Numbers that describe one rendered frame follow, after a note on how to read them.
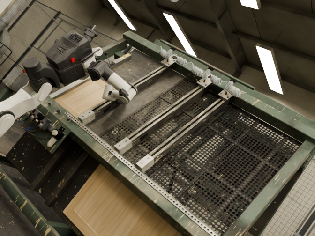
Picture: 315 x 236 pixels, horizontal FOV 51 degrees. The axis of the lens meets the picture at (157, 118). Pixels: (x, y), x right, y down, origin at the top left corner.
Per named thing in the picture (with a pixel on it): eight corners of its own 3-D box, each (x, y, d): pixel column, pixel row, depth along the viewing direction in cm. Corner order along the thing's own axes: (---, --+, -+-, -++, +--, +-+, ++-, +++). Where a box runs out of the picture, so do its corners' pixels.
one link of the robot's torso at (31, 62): (27, 70, 220) (50, 57, 227) (18, 62, 226) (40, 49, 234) (41, 99, 241) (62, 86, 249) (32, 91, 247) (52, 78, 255)
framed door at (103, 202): (64, 212, 266) (62, 211, 264) (107, 157, 272) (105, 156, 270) (142, 297, 222) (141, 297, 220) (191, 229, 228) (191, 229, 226)
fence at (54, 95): (49, 99, 295) (48, 95, 292) (128, 56, 345) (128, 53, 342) (52, 101, 293) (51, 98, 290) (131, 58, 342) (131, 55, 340)
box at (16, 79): (1, 82, 280) (14, 65, 282) (11, 88, 290) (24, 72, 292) (8, 88, 274) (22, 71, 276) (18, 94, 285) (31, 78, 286)
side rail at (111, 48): (35, 91, 312) (33, 82, 304) (123, 46, 369) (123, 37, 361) (39, 94, 309) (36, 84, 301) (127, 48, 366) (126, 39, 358)
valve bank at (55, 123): (6, 116, 271) (26, 93, 273) (18, 122, 283) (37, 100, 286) (40, 149, 247) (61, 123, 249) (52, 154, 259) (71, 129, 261)
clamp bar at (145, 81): (77, 121, 275) (72, 99, 259) (173, 62, 337) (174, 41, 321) (85, 127, 271) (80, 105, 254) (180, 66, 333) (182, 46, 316)
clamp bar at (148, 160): (134, 167, 242) (132, 146, 225) (228, 93, 304) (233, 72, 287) (143, 175, 237) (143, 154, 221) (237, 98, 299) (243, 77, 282)
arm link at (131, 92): (121, 93, 267) (139, 97, 255) (114, 102, 262) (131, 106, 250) (116, 84, 260) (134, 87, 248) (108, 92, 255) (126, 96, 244)
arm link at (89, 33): (85, 30, 300) (78, 40, 297) (85, 25, 291) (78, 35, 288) (98, 37, 302) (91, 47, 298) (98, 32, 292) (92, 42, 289)
